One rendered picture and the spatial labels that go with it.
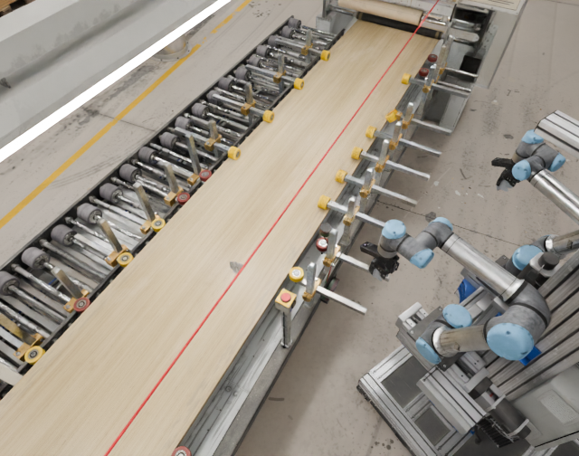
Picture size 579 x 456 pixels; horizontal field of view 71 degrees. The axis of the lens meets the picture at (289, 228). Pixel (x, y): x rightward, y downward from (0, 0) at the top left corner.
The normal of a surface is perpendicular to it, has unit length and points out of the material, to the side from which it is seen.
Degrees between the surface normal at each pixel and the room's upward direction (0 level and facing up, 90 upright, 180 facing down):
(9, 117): 61
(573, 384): 0
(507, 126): 0
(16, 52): 90
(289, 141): 0
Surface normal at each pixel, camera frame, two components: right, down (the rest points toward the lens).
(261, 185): 0.00, -0.61
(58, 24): 0.87, 0.39
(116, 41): 0.76, 0.04
